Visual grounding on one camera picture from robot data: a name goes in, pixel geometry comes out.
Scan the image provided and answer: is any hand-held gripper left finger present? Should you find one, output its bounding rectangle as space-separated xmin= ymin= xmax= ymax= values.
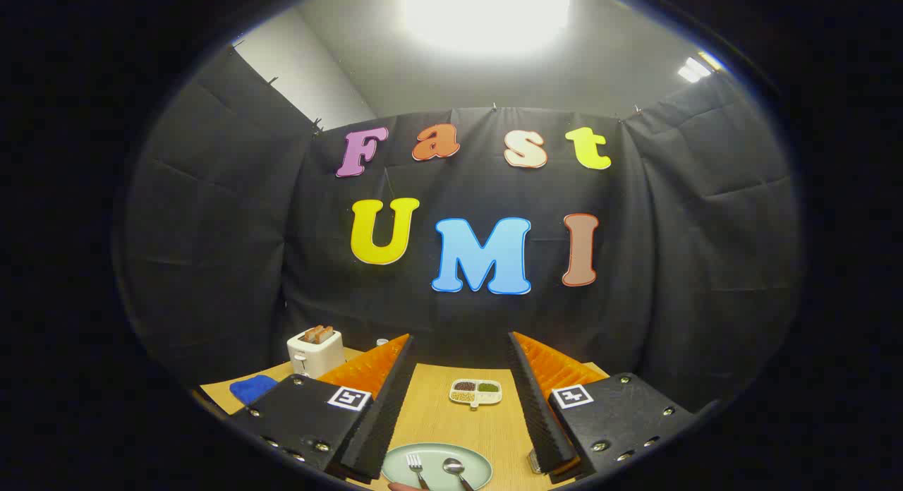
xmin=227 ymin=334 xmax=417 ymax=486

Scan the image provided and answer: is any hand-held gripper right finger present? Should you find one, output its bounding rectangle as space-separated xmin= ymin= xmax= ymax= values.
xmin=507 ymin=331 xmax=706 ymax=485

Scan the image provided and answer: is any white toaster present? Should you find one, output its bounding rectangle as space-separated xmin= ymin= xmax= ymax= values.
xmin=287 ymin=326 xmax=346 ymax=379

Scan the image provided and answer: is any wooden handled metal spoon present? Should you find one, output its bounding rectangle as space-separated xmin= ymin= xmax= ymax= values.
xmin=442 ymin=458 xmax=475 ymax=491

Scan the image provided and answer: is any small ceiling light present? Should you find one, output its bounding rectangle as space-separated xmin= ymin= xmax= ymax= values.
xmin=677 ymin=52 xmax=722 ymax=84

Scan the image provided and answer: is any blue folded cloth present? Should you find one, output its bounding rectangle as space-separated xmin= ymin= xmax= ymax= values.
xmin=229 ymin=375 xmax=279 ymax=406

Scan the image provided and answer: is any wooden handled metal fork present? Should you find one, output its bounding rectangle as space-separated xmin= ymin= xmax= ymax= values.
xmin=406 ymin=453 xmax=431 ymax=490

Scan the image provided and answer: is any pale green round plate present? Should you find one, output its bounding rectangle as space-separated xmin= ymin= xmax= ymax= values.
xmin=381 ymin=443 xmax=493 ymax=491

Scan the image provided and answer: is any large ceiling light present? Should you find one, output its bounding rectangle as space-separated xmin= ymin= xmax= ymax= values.
xmin=399 ymin=0 xmax=572 ymax=54

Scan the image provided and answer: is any white divided bean dish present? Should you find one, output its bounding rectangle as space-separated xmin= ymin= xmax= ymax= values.
xmin=449 ymin=379 xmax=503 ymax=411

